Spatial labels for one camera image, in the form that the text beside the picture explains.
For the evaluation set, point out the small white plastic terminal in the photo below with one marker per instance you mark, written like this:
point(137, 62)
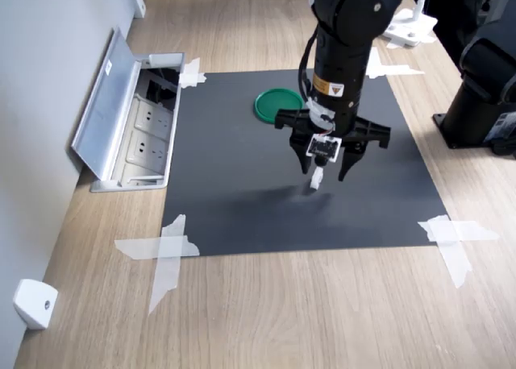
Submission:
point(316, 179)

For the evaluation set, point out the white tape patch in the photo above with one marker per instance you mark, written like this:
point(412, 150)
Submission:
point(377, 67)
point(451, 234)
point(169, 248)
point(190, 74)

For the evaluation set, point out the small white plastic bracket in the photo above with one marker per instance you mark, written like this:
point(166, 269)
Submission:
point(34, 304)
point(138, 2)

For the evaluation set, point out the white camera box with board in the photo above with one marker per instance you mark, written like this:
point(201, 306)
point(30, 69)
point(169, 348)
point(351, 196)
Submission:
point(324, 146)

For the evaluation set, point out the white stand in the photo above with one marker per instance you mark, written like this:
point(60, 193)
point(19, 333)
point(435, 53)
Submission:
point(411, 26)

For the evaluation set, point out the round green lid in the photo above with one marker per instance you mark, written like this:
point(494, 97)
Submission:
point(274, 101)

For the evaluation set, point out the white wall socket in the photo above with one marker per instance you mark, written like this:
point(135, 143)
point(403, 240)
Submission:
point(147, 148)
point(153, 117)

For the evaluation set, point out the grey partition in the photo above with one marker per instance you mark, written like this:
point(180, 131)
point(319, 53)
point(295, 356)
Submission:
point(32, 103)

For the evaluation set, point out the small white label sticker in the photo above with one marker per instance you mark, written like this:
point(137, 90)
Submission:
point(109, 67)

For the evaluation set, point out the dark grey mat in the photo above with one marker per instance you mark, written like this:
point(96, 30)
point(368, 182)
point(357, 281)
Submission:
point(242, 208)

